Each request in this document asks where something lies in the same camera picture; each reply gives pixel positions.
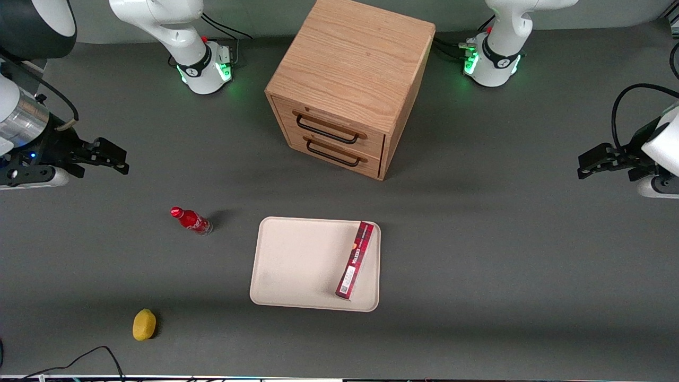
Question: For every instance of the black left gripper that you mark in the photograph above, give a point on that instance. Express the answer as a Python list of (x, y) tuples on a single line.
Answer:
[(634, 149)]

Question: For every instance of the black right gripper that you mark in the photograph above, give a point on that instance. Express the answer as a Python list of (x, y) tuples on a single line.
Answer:
[(55, 148)]

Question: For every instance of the red coke bottle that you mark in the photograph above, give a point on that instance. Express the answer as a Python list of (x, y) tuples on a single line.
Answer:
[(192, 221)]

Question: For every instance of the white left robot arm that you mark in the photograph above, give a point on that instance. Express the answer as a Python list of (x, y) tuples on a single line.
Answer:
[(501, 53)]

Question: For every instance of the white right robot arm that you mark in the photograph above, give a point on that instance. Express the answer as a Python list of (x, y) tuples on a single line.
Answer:
[(175, 32)]

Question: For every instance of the beige plastic tray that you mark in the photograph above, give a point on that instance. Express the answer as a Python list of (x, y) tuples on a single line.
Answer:
[(302, 265)]

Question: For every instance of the yellow lemon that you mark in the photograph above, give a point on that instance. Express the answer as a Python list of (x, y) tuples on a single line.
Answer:
[(144, 324)]

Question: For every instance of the wooden drawer front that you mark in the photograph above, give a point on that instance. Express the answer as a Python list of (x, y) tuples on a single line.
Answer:
[(329, 118), (339, 159)]

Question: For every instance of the red cardboard snack box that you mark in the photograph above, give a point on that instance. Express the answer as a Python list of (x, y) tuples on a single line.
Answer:
[(354, 261)]

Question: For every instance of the wooden drawer cabinet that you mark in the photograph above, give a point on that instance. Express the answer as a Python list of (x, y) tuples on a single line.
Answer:
[(355, 58)]

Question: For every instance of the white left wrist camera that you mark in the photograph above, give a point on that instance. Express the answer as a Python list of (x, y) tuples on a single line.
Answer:
[(660, 188)]

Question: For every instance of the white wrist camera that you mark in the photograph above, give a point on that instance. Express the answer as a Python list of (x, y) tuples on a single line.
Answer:
[(660, 188), (37, 182)]

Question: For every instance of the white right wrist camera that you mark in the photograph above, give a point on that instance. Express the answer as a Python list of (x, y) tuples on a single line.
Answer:
[(37, 182)]

